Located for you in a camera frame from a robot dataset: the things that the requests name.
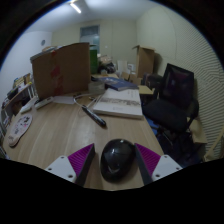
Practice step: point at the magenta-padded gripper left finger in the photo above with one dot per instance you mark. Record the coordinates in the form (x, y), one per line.
(63, 166)

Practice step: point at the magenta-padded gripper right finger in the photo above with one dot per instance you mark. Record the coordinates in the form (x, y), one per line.
(163, 166)

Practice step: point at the black computer mouse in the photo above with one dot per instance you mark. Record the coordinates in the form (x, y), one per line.
(117, 160)

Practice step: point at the black office chair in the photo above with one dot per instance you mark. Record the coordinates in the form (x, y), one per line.
(166, 113)

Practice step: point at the black marker pen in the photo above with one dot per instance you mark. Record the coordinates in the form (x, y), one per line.
(95, 117)

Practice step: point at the thick white book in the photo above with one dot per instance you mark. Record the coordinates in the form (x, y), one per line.
(120, 104)

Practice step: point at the clear round plastic container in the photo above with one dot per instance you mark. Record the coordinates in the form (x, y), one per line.
(96, 87)

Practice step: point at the cluttered shelf unit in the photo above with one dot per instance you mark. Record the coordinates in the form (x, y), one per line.
(15, 91)

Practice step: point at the blue book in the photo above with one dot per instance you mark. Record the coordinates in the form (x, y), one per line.
(116, 83)

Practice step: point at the large brown cardboard box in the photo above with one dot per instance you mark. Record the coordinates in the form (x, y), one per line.
(66, 70)

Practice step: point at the tall open cardboard box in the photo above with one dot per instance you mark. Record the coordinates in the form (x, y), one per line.
(145, 61)

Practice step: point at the door with window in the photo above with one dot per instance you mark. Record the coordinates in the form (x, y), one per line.
(89, 35)

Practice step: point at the ceiling light tube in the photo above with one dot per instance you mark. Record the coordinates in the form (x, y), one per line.
(75, 7)

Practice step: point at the round wall clock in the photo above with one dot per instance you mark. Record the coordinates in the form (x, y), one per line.
(43, 42)

